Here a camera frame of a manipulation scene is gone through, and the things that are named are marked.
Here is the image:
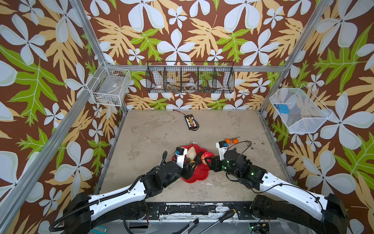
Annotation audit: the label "red flower-shaped fruit bowl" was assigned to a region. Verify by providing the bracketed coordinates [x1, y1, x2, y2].
[172, 144, 210, 184]

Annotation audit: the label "dark avocado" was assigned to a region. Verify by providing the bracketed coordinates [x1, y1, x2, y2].
[195, 152, 204, 164]

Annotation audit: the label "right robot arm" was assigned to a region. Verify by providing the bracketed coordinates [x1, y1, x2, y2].
[202, 149, 349, 234]

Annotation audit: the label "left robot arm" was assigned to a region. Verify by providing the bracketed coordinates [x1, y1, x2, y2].
[49, 161, 197, 234]

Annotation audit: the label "orange tangerines on twig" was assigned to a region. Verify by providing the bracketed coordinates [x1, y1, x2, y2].
[225, 136, 239, 145]

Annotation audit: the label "grey pliers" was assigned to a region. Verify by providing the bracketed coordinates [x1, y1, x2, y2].
[172, 218, 199, 234]

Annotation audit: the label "blue object in basket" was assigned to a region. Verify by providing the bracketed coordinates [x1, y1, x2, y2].
[277, 104, 290, 114]

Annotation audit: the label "teal tool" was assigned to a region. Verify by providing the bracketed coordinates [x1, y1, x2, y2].
[90, 226, 108, 234]

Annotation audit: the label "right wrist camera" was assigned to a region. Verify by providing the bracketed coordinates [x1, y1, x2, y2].
[216, 141, 229, 161]

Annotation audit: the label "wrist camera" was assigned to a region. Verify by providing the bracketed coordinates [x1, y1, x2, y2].
[216, 141, 229, 161]
[174, 147, 188, 168]

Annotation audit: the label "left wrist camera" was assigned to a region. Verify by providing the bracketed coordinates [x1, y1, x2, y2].
[174, 147, 188, 168]

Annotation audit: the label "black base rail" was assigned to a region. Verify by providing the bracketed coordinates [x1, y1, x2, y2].
[146, 201, 255, 220]

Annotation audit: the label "black-handled screwdriver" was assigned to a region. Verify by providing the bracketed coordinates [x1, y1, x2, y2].
[200, 209, 236, 234]

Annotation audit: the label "white wire basket right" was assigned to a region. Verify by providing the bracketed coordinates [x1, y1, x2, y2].
[270, 85, 333, 135]

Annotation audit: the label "white wire basket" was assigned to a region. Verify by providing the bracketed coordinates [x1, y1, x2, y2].
[270, 85, 333, 135]
[88, 66, 131, 106]

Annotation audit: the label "black wire basket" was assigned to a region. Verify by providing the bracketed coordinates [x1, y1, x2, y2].
[145, 61, 235, 94]

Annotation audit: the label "white wire basket left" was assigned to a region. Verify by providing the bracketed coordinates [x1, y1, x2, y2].
[88, 66, 131, 106]

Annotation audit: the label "aluminium frame post back right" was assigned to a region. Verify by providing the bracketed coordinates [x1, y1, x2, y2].
[259, 0, 333, 114]

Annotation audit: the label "aluminium frame post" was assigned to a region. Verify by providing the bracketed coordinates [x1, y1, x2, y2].
[69, 1, 128, 115]
[259, 0, 333, 114]

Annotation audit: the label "aluminium frame post back left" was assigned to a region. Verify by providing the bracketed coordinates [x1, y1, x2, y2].
[69, 1, 128, 115]

